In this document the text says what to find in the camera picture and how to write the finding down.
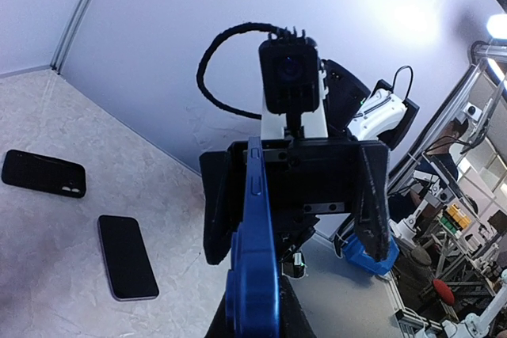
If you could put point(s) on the right aluminium frame post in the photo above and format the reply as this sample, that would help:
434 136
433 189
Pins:
68 35

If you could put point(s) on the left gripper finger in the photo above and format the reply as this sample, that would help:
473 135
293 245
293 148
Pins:
293 321

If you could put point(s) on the purple-edged smartphone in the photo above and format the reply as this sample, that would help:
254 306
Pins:
127 263

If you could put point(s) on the black phone case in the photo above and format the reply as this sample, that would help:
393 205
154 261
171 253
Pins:
44 174

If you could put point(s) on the blue smartphone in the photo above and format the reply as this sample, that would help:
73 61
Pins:
252 295

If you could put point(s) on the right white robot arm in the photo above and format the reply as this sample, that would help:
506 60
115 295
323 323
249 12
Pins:
352 115

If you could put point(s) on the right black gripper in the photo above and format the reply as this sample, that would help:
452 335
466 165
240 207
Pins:
306 178

